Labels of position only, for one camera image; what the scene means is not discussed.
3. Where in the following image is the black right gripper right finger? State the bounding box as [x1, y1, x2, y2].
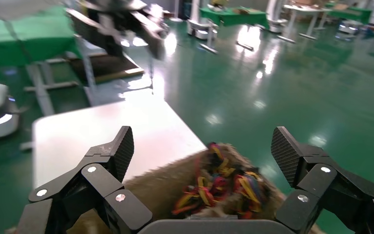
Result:
[270, 126, 374, 234]

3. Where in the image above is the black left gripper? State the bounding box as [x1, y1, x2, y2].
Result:
[66, 0, 169, 61]

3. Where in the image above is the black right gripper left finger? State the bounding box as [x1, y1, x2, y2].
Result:
[17, 126, 153, 234]

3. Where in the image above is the grey power supply with cables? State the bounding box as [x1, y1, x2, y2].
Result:
[171, 143, 272, 221]

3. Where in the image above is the dark floor mat platform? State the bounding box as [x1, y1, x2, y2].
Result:
[67, 53, 145, 85]

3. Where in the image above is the worn brown cardboard divider box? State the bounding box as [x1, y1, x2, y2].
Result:
[67, 142, 323, 234]

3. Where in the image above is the green cloth covered table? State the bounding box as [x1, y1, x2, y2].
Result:
[199, 5, 271, 30]
[0, 6, 83, 117]
[326, 2, 374, 25]

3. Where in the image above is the white frame table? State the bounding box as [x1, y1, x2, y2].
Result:
[277, 3, 333, 45]

